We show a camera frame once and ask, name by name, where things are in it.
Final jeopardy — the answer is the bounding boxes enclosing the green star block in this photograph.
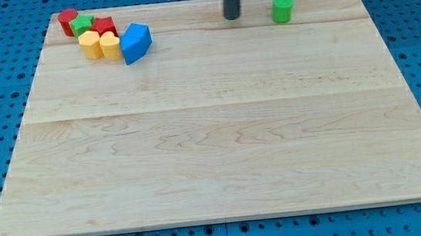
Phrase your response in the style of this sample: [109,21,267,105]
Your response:
[69,14,95,38]

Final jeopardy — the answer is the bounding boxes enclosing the blue cube block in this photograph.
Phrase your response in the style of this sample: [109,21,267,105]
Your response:
[123,23,152,49]

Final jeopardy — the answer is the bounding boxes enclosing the red star block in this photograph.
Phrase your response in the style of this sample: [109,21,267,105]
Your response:
[89,17,118,36]

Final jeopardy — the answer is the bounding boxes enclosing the wooden board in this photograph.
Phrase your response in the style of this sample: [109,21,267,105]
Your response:
[0,0,421,236]

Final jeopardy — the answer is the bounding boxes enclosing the blue triangular block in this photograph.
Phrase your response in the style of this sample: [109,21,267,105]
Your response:
[120,35,151,66]

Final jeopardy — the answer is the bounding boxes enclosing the yellow hexagon block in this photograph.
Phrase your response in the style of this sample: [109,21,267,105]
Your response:
[78,30,104,60]

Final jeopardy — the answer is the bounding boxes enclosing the red cylinder block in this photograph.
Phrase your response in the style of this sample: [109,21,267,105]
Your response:
[57,8,78,37]

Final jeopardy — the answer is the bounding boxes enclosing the yellow heart block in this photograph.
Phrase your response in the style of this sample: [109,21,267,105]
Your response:
[99,31,123,61]

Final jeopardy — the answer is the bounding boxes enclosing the green cylinder block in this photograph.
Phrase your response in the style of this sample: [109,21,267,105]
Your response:
[271,0,294,24]

